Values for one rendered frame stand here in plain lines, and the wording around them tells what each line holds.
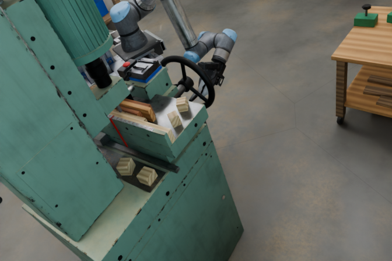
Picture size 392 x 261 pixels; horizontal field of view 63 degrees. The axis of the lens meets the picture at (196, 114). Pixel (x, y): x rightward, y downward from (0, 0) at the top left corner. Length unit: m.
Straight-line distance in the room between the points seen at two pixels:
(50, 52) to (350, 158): 1.67
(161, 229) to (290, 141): 1.22
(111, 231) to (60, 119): 0.37
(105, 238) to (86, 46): 0.55
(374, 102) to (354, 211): 0.65
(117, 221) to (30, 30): 0.59
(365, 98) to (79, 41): 1.68
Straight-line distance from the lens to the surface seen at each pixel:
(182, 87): 1.36
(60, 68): 0.91
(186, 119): 1.07
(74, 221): 1.03
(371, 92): 2.16
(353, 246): 1.76
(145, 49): 1.78
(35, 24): 0.88
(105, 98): 1.05
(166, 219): 1.15
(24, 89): 0.83
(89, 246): 1.05
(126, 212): 1.04
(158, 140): 1.01
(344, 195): 1.90
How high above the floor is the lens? 1.58
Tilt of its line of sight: 39 degrees down
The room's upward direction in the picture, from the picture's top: 20 degrees counter-clockwise
